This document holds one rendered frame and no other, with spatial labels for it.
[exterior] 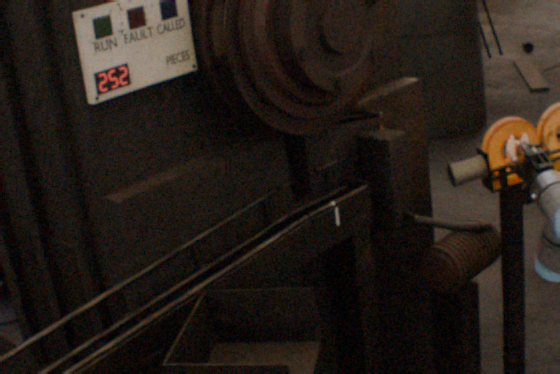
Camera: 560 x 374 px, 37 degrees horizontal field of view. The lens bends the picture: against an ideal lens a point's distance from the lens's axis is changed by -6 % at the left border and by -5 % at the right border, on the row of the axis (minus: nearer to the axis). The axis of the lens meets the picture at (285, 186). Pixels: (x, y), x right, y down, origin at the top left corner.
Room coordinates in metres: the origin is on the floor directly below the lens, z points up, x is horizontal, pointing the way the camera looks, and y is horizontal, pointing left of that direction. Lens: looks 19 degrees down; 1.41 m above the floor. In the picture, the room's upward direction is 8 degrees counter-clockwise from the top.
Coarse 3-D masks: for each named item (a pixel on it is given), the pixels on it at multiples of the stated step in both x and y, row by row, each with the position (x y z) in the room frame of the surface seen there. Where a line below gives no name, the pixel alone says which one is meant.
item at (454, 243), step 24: (456, 240) 1.92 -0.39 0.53; (480, 240) 1.94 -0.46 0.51; (432, 264) 1.90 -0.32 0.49; (456, 264) 1.86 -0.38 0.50; (480, 264) 1.91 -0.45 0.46; (432, 288) 1.92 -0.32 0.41; (456, 288) 1.87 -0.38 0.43; (432, 312) 1.94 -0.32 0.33; (456, 312) 1.88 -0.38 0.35; (456, 336) 1.89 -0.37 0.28; (456, 360) 1.89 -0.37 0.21; (480, 360) 1.92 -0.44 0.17
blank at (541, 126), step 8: (544, 112) 2.06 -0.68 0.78; (552, 112) 2.03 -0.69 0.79; (544, 120) 2.03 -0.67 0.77; (552, 120) 2.03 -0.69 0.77; (536, 128) 2.06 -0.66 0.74; (544, 128) 2.03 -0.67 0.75; (552, 128) 2.03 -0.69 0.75; (544, 136) 2.03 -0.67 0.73; (552, 136) 2.03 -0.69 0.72; (552, 144) 2.03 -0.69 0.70
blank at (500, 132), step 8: (504, 120) 2.03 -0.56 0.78; (512, 120) 2.02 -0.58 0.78; (520, 120) 2.02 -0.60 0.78; (496, 128) 2.01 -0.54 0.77; (504, 128) 2.01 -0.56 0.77; (512, 128) 2.02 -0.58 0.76; (520, 128) 2.02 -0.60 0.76; (528, 128) 2.02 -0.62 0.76; (488, 136) 2.02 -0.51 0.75; (496, 136) 2.01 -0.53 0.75; (504, 136) 2.01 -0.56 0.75; (520, 136) 2.02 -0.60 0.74; (528, 136) 2.02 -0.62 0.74; (536, 136) 2.03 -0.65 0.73; (488, 144) 2.01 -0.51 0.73; (496, 144) 2.01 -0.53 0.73; (488, 152) 2.01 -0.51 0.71; (496, 152) 2.01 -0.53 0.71; (496, 160) 2.01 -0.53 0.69; (504, 160) 2.01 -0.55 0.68; (512, 176) 2.02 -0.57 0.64
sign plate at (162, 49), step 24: (120, 0) 1.68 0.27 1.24; (144, 0) 1.71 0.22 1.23; (120, 24) 1.66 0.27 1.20; (168, 24) 1.74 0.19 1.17; (96, 48) 1.62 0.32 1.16; (120, 48) 1.66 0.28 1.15; (144, 48) 1.69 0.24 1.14; (168, 48) 1.73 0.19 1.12; (192, 48) 1.77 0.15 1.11; (96, 72) 1.61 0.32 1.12; (120, 72) 1.65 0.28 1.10; (144, 72) 1.69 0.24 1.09; (168, 72) 1.73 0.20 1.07; (96, 96) 1.61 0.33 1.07
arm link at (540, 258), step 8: (544, 240) 1.74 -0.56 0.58; (544, 248) 1.74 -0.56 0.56; (552, 248) 1.72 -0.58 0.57; (536, 256) 1.78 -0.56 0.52; (544, 256) 1.74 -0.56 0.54; (552, 256) 1.72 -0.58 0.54; (536, 264) 1.77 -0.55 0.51; (544, 264) 1.74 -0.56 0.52; (552, 264) 1.72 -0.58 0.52; (544, 272) 1.74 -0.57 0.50; (552, 272) 1.73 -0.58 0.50; (552, 280) 1.74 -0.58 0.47
